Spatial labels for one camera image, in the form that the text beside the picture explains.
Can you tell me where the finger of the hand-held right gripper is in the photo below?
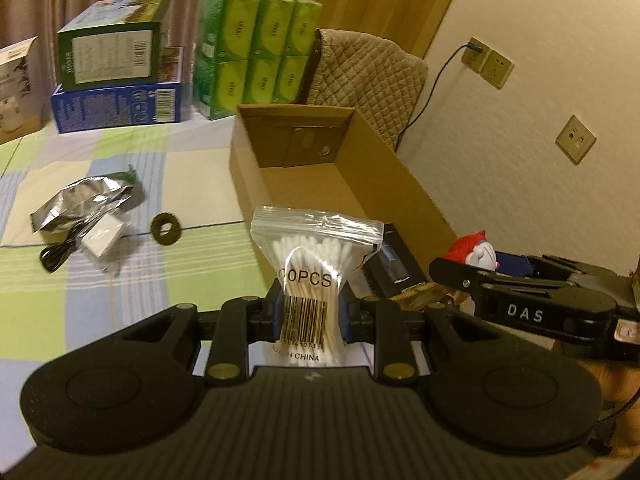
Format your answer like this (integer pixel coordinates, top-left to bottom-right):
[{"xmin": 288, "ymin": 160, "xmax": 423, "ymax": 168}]
[
  {"xmin": 500, "ymin": 251, "xmax": 629, "ymax": 289},
  {"xmin": 429, "ymin": 257, "xmax": 501, "ymax": 311}
]

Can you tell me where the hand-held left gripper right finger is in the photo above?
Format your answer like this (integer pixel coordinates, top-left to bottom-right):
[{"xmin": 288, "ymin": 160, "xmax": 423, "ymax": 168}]
[{"xmin": 339, "ymin": 294, "xmax": 501, "ymax": 387}]

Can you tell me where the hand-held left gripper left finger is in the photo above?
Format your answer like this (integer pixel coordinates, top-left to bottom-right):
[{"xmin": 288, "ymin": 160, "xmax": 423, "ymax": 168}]
[{"xmin": 120, "ymin": 294, "xmax": 285, "ymax": 387}]

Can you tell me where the red white cat figurine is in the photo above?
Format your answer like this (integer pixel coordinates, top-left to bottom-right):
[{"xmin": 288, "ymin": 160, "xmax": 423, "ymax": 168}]
[{"xmin": 447, "ymin": 230, "xmax": 501, "ymax": 271}]

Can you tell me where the black product box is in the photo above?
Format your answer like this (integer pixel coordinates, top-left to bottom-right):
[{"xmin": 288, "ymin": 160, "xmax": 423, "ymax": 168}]
[{"xmin": 365, "ymin": 222, "xmax": 432, "ymax": 301}]

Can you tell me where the bag of cotton swabs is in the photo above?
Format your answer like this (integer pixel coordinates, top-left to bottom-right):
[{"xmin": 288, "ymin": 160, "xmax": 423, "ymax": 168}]
[{"xmin": 250, "ymin": 205, "xmax": 385, "ymax": 366}]

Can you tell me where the cardboard box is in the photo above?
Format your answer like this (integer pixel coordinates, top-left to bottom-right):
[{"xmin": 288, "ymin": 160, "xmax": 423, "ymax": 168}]
[{"xmin": 229, "ymin": 104, "xmax": 458, "ymax": 306}]

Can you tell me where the brown hair scrunchie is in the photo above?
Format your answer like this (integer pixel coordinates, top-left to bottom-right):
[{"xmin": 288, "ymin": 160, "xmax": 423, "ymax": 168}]
[{"xmin": 150, "ymin": 213, "xmax": 184, "ymax": 247}]

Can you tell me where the white charger block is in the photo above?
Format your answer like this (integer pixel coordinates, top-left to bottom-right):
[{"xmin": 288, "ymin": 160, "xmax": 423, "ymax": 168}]
[{"xmin": 81, "ymin": 211, "xmax": 127, "ymax": 263}]

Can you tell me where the black cable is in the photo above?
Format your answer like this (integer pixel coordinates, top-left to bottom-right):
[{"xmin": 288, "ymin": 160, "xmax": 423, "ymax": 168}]
[{"xmin": 39, "ymin": 220, "xmax": 101, "ymax": 274}]

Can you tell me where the silver foil bag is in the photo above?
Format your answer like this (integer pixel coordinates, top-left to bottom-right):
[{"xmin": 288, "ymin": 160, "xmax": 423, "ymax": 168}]
[{"xmin": 30, "ymin": 166, "xmax": 138, "ymax": 233}]

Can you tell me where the person's right hand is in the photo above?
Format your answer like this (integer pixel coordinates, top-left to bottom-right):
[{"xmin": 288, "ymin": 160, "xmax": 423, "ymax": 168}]
[{"xmin": 552, "ymin": 342, "xmax": 640, "ymax": 404}]

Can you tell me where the quilted beige chair back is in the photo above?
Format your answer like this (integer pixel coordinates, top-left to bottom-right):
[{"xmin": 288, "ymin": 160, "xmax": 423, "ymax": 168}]
[{"xmin": 305, "ymin": 29, "xmax": 430, "ymax": 151}]

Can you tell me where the stack of green tissue packs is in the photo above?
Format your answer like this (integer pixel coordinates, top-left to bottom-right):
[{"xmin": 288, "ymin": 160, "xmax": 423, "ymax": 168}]
[{"xmin": 192, "ymin": 0, "xmax": 323, "ymax": 121}]

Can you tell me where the blue printed carton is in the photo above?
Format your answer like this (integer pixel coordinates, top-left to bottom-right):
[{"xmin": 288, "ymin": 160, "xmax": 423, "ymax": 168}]
[{"xmin": 50, "ymin": 47, "xmax": 185, "ymax": 133}]

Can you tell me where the green printed carton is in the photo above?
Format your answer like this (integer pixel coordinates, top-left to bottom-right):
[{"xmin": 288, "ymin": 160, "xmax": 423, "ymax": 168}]
[{"xmin": 56, "ymin": 0, "xmax": 173, "ymax": 91}]

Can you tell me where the white humidifier carton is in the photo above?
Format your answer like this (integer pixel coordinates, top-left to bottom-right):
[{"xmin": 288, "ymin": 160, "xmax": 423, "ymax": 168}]
[{"xmin": 0, "ymin": 36, "xmax": 41, "ymax": 143}]

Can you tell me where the beige wall socket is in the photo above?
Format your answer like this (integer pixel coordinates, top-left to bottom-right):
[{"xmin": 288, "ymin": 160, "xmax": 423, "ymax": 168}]
[
  {"xmin": 555, "ymin": 115, "xmax": 597, "ymax": 165},
  {"xmin": 480, "ymin": 50, "xmax": 516, "ymax": 90}
]

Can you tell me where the wall socket with plug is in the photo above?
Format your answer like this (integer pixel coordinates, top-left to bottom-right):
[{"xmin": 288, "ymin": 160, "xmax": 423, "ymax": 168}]
[{"xmin": 460, "ymin": 37, "xmax": 490, "ymax": 73}]

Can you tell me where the dark power cord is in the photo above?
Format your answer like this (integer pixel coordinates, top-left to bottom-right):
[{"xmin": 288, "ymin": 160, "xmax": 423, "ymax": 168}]
[{"xmin": 395, "ymin": 40, "xmax": 483, "ymax": 152}]

